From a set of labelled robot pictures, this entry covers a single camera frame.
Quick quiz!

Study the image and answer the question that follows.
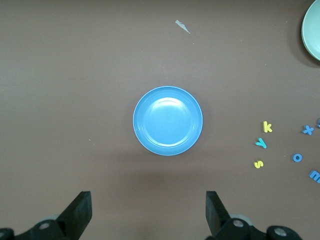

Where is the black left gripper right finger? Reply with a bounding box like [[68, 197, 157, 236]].
[[205, 190, 267, 240]]

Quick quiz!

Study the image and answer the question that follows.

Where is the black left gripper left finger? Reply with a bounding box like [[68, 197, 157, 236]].
[[14, 190, 93, 240]]

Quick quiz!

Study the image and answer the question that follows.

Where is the teal foam letter y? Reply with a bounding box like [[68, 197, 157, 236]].
[[254, 137, 268, 150]]

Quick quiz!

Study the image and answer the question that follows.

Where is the yellow foam letter k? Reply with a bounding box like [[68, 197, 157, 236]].
[[262, 120, 273, 134]]

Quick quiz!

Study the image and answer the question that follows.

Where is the blue foam letter m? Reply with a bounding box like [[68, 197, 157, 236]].
[[307, 169, 320, 184]]

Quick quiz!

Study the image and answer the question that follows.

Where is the blue plate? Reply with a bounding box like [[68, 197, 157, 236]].
[[132, 85, 204, 157]]

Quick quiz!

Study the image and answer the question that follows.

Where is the blue foam letter x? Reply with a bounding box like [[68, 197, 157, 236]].
[[301, 124, 315, 136]]

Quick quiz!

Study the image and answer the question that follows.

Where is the brown table cover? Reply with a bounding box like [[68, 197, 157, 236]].
[[0, 0, 320, 240]]

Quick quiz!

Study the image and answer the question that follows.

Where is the white paper scrap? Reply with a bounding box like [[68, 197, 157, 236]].
[[174, 19, 192, 35]]

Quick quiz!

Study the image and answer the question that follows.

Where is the pale green plate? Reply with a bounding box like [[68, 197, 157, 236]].
[[301, 0, 320, 62]]

